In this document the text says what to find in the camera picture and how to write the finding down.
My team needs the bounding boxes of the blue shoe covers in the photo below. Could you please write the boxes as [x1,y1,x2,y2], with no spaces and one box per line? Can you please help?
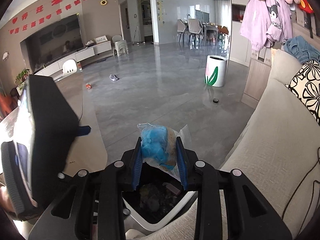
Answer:
[137,123,191,180]

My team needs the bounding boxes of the white square trash bin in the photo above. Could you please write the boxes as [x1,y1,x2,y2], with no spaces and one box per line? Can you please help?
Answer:
[122,163,197,235]

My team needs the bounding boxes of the white tulip trash can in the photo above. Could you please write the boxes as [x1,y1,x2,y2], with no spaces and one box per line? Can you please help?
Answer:
[205,55,228,87]

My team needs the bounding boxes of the person's left hand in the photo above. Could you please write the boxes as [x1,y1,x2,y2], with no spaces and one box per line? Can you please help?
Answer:
[0,186,15,212]

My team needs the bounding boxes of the orange item on floor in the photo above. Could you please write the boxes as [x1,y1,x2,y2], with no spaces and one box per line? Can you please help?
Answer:
[86,83,92,90]

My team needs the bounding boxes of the orange dinosaur toy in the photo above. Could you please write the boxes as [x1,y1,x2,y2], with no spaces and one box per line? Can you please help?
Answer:
[0,94,17,120]

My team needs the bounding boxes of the green potted plant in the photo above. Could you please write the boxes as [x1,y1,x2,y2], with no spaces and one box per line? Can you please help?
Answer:
[16,68,30,89]

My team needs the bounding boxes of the white plastic child chair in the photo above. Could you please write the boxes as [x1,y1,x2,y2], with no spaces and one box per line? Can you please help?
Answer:
[62,59,78,77]

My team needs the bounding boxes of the grey item on floor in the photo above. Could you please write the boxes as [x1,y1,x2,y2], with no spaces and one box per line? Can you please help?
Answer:
[110,74,119,82]

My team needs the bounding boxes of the beige fabric sofa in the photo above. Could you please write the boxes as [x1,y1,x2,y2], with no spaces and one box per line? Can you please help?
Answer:
[222,50,319,239]

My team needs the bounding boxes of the white tv cabinet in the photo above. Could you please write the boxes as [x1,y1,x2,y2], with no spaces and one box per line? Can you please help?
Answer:
[35,41,113,80]

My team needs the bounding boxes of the large black television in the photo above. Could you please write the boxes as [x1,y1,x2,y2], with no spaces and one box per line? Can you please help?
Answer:
[20,14,84,73]

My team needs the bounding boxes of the framed picture on cabinet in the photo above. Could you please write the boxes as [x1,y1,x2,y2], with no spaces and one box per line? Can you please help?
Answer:
[94,35,108,44]

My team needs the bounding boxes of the stacked white stools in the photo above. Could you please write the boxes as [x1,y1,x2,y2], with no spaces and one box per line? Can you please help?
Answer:
[112,35,129,56]

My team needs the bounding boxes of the red banner decoration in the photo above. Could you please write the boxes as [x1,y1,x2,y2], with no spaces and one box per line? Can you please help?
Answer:
[1,0,86,34]

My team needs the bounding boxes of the black white floral pillow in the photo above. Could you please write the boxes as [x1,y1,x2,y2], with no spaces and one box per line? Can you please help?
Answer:
[285,60,320,124]

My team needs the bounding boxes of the dining chairs and table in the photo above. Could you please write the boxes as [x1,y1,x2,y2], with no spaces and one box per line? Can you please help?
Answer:
[177,18,229,46]

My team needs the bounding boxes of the beige wooden side cabinet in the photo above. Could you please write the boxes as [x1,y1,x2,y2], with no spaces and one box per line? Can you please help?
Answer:
[241,59,271,109]

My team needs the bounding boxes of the blue denim garment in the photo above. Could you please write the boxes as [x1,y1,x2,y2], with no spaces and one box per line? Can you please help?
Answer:
[284,36,320,64]

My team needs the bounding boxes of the pink hanging jacket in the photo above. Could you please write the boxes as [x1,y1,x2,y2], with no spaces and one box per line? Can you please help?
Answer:
[240,0,292,51]

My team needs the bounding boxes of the white sheep wall decoration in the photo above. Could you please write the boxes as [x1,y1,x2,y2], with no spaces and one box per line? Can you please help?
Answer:
[2,51,9,61]

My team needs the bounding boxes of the black cable on sofa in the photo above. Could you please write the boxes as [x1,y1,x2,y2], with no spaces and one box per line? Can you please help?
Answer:
[281,147,320,221]

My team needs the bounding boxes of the yellow sunflower wall decoration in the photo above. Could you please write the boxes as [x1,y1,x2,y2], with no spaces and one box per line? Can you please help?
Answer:
[100,0,108,6]

